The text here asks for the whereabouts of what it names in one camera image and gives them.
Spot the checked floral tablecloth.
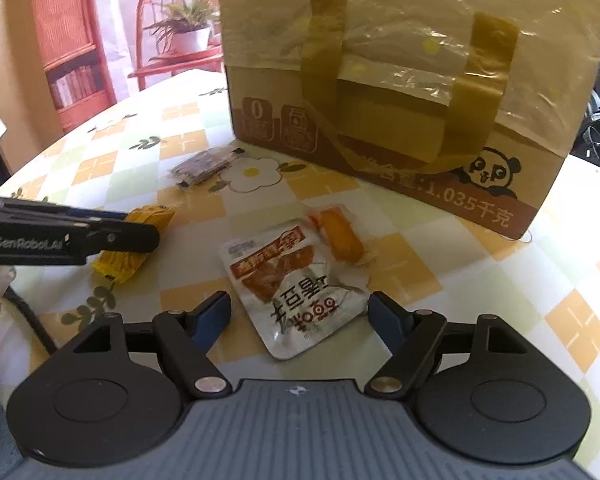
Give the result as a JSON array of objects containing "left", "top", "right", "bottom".
[{"left": 0, "top": 67, "right": 600, "bottom": 480}]

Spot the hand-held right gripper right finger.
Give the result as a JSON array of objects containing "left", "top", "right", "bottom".
[{"left": 365, "top": 290, "right": 529, "bottom": 397}]

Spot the brown cardboard box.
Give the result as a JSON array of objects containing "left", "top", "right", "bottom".
[{"left": 217, "top": 0, "right": 600, "bottom": 242}]

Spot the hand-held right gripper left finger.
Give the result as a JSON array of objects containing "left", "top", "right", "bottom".
[{"left": 71, "top": 290, "right": 233, "bottom": 397}]

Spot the dark clear snack packet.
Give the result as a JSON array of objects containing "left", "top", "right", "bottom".
[{"left": 168, "top": 145, "right": 247, "bottom": 192}]

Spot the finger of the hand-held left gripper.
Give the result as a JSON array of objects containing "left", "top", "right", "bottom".
[
  {"left": 68, "top": 223, "right": 161, "bottom": 265},
  {"left": 65, "top": 207, "right": 131, "bottom": 225}
]

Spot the yellow snack packet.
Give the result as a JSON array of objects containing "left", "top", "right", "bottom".
[{"left": 91, "top": 206, "right": 176, "bottom": 284}]

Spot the printed room backdrop cloth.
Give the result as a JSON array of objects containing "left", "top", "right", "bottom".
[{"left": 29, "top": 0, "right": 227, "bottom": 136}]

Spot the white red label snack packet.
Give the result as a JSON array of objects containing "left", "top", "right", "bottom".
[{"left": 219, "top": 219, "right": 372, "bottom": 361}]

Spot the tan wooden panel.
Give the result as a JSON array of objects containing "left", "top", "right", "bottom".
[{"left": 0, "top": 0, "right": 48, "bottom": 171}]

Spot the clear packet with orange cake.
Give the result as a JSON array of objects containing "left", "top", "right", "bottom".
[{"left": 304, "top": 203, "right": 382, "bottom": 272}]

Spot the black cable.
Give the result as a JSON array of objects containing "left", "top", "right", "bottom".
[{"left": 2, "top": 284, "right": 62, "bottom": 357}]

